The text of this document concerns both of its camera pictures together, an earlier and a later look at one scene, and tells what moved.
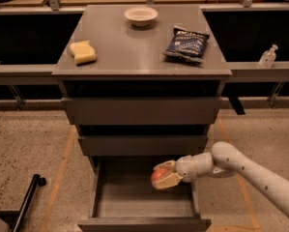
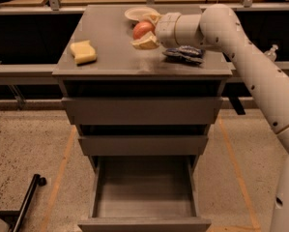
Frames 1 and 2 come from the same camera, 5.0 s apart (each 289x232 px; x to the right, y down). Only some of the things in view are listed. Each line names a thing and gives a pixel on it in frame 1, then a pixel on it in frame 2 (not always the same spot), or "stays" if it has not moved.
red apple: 158,173 → 141,28
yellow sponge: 83,52 stays
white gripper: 185,167 → 165,28
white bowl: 140,15 stays
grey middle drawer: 142,145 stays
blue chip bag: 187,44 stays
